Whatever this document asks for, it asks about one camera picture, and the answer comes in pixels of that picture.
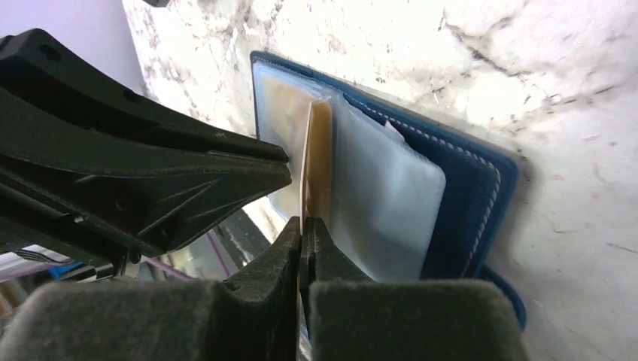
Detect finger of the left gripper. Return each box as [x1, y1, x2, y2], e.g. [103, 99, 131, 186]
[1, 149, 291, 259]
[1, 29, 289, 162]

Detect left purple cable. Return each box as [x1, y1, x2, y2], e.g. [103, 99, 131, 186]
[144, 229, 235, 283]

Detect blue leather card holder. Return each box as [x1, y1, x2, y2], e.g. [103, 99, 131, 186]
[250, 50, 528, 332]

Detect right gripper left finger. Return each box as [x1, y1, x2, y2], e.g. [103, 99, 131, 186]
[1, 217, 301, 360]

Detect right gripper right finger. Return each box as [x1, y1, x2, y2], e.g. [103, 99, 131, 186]
[299, 217, 528, 360]

